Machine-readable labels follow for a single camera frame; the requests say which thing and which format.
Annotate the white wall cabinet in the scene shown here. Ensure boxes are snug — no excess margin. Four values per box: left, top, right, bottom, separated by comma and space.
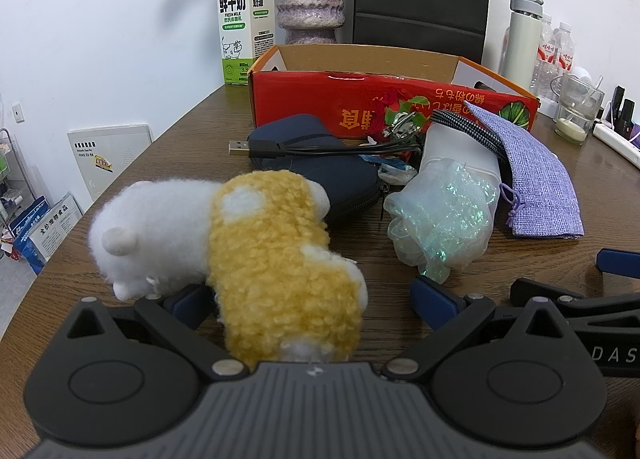
67, 124, 153, 202

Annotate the glass cup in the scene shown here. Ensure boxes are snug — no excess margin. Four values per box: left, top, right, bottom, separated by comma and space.
550, 71, 606, 146

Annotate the black white braided cord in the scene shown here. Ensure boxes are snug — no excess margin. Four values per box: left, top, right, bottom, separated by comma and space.
430, 109, 508, 160

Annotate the blue white cardboard box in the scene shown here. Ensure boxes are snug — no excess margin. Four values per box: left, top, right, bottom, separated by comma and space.
10, 196, 51, 275

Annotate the metal keychain clip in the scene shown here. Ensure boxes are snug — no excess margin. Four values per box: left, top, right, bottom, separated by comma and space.
382, 109, 431, 137

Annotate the white and yellow plush toy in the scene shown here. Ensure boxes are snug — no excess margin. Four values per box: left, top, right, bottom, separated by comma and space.
87, 170, 370, 370

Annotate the red cardboard box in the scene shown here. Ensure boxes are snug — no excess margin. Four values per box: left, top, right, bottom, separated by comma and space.
247, 44, 541, 140

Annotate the navy zipper pouch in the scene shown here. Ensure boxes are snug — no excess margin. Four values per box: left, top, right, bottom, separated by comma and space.
246, 114, 383, 226

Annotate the white power strip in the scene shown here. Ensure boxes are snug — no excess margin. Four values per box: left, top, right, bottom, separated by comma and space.
592, 121, 640, 170

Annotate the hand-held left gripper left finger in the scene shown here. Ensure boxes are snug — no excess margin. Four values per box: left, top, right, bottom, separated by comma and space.
64, 284, 250, 382

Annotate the black usb cable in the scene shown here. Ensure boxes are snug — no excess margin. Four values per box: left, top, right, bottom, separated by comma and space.
228, 138, 426, 160

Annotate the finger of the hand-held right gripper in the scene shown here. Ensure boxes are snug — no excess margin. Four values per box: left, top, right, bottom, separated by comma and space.
511, 278, 640, 327
597, 249, 640, 281

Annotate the clear plastic water bottle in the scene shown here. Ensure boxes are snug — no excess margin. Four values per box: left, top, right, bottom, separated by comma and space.
550, 22, 577, 76
531, 14, 557, 96

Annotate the purple burlap pouch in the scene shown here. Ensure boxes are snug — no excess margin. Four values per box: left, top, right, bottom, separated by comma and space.
465, 100, 585, 240

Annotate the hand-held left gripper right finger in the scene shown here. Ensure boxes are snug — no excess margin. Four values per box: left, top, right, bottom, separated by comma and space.
381, 275, 571, 382

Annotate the white thermos bottle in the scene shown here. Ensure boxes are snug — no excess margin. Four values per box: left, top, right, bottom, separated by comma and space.
501, 0, 545, 82

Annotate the white plastic bottle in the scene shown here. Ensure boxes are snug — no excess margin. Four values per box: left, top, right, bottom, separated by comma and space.
420, 124, 502, 260

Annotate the blue plastic wrapper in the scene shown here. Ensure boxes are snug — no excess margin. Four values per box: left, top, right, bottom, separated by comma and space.
370, 154, 418, 184

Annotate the iridescent organza bag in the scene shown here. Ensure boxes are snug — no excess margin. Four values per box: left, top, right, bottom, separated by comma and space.
384, 159, 498, 285

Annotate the white green milk carton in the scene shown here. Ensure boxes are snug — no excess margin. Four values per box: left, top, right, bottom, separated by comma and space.
216, 0, 277, 87

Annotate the metal rack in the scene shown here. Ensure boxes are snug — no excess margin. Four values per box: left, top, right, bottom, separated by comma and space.
0, 129, 23, 240

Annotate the wooden desktop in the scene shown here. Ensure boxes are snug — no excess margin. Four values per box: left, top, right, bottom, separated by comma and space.
0, 84, 640, 459

